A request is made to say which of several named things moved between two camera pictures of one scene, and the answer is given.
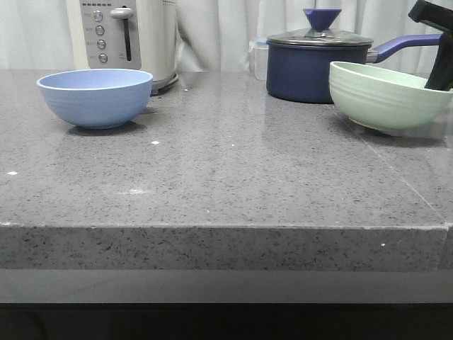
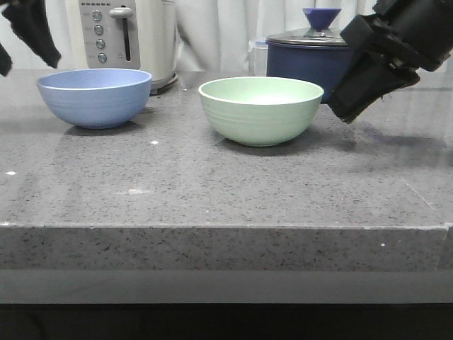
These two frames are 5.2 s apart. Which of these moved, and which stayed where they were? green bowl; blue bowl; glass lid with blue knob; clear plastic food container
Moved: green bowl
Stayed: blue bowl; clear plastic food container; glass lid with blue knob
